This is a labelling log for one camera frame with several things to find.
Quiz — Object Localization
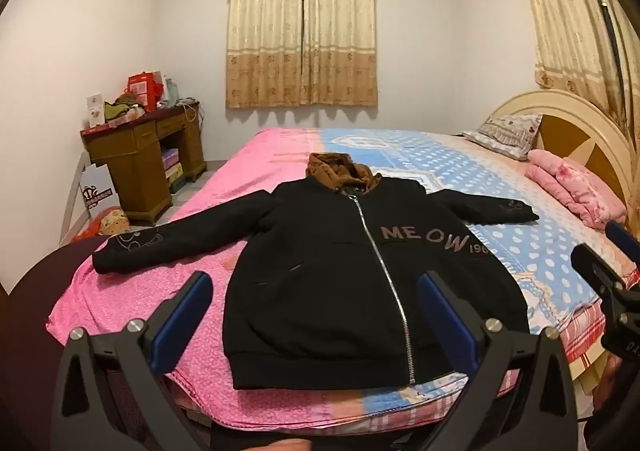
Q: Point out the stacked boxes under desk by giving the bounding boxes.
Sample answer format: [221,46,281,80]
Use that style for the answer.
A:
[161,148,183,192]

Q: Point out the dark brown bed footboard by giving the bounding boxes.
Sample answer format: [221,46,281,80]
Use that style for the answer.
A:
[0,233,101,451]

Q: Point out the black hooded zip jacket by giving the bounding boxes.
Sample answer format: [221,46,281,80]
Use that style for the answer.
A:
[92,152,541,391]

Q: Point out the pink folded blanket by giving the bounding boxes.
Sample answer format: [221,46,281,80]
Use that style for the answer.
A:
[525,149,628,230]

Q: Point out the red gift box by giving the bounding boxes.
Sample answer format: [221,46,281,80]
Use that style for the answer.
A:
[127,72,166,112]

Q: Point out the white cables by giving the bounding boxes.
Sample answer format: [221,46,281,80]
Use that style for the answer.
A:
[180,98,206,126]

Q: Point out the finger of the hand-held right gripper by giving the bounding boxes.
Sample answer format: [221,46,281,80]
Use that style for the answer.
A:
[604,220,640,257]
[571,243,630,300]

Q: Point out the bed with pink blue sheet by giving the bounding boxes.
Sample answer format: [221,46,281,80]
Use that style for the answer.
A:
[45,127,640,432]

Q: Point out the yellow floral bag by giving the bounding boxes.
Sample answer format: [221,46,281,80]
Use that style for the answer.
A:
[80,208,132,241]

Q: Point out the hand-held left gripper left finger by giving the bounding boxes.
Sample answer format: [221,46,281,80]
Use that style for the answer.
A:
[50,271,216,451]

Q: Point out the brown wooden desk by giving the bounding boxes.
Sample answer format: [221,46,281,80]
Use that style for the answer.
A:
[80,101,208,226]

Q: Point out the green cloth pile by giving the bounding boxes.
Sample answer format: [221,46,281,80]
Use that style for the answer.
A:
[104,91,143,120]

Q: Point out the white printed paper bag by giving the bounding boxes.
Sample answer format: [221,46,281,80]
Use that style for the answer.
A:
[79,163,119,222]

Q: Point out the grey patterned pillow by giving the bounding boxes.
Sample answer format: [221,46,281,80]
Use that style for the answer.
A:
[461,113,543,162]

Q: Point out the beige window curtain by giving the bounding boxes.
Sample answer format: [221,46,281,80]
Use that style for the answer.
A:
[225,0,379,109]

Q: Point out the cream bed headboard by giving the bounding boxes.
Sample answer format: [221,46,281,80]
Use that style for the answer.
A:
[482,90,640,232]

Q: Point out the beige patterned side curtain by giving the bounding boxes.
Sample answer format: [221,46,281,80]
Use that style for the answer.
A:
[507,0,640,136]

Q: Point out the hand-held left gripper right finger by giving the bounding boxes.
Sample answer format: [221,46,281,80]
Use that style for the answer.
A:
[416,272,581,451]

